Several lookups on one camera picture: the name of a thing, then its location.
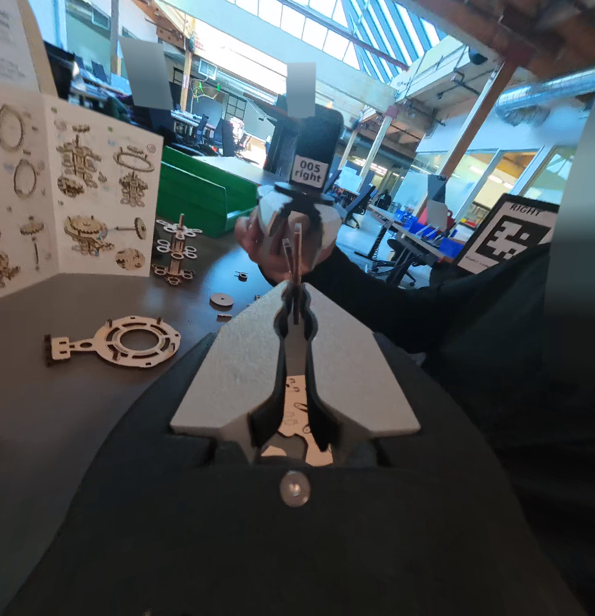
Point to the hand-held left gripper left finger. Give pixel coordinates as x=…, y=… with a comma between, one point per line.
x=230, y=380

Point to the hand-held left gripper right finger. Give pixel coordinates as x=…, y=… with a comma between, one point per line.
x=360, y=380

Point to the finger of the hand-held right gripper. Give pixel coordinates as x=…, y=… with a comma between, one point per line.
x=266, y=207
x=333, y=226

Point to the person's right forearm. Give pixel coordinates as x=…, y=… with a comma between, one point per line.
x=422, y=313

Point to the wooden clover-shaped model assembly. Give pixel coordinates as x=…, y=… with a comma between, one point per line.
x=175, y=255

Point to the person's right hand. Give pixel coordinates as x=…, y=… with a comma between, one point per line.
x=252, y=240

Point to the green plastic bin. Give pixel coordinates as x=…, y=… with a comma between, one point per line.
x=191, y=192

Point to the small round wooden disc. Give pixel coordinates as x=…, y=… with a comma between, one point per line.
x=221, y=301

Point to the wooden sheet with ship wheel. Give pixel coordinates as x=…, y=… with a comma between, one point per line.
x=297, y=447

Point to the row of blue plastic crates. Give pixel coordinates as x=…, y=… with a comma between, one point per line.
x=446, y=248

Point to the folded paper instruction sheet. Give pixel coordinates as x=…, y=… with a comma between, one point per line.
x=109, y=159

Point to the framed marker sign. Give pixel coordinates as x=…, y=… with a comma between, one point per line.
x=509, y=236

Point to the task sign on wooden stand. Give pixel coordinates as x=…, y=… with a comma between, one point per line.
x=8, y=48

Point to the wooden post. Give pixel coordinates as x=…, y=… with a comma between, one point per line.
x=475, y=120

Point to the metal air duct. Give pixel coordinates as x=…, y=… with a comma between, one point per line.
x=543, y=96

